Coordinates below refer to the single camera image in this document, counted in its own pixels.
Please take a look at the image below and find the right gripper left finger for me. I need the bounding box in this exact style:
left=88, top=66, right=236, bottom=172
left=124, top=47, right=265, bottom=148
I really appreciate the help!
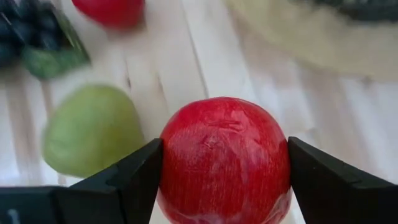
left=57, top=138, right=164, bottom=224

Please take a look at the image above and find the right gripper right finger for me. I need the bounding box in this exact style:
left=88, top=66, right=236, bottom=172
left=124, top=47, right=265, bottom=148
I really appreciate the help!
left=287, top=136, right=398, bottom=224

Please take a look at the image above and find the green pear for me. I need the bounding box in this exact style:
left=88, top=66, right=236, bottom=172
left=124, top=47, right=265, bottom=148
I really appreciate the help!
left=42, top=83, right=147, bottom=179

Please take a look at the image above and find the black grape bunch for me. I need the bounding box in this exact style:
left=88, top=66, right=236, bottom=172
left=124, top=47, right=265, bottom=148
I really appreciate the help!
left=0, top=0, right=91, bottom=80

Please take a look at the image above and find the red apple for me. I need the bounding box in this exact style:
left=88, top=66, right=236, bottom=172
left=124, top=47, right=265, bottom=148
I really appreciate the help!
left=157, top=96, right=293, bottom=224

